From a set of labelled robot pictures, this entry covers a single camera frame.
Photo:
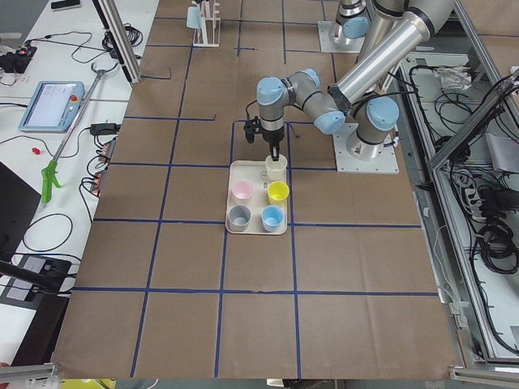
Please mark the yellow cup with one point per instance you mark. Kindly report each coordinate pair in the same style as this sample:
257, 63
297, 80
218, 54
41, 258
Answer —
278, 193

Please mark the light blue cup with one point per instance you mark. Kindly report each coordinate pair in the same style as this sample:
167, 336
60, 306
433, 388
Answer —
272, 217
194, 18

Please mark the green handled reacher grabber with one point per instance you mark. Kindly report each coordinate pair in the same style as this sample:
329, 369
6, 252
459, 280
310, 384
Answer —
49, 172

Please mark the cream rabbit tray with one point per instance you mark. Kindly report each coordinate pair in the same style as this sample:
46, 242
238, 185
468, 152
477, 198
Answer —
255, 172

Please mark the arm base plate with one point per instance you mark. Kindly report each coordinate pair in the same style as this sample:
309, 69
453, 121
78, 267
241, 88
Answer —
332, 39
354, 156

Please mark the grey cup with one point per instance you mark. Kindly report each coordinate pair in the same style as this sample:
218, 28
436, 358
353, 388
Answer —
239, 218

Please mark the black power adapter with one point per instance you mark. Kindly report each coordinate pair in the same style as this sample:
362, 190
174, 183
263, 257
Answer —
104, 128

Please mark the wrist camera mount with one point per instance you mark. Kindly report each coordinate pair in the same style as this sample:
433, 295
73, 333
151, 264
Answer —
252, 127

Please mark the white wire cup rack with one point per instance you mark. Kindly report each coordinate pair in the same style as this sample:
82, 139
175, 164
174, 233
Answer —
210, 34

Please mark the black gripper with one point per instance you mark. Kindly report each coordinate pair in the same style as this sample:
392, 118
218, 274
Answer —
272, 138

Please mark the white cup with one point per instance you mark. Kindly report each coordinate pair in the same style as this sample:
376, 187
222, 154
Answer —
276, 169

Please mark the pink cup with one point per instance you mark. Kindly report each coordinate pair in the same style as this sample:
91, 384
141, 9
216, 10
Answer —
242, 192

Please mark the teach pendant tablet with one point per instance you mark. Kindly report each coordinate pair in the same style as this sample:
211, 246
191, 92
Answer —
53, 107

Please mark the aluminium frame post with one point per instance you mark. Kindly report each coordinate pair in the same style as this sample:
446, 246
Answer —
113, 25

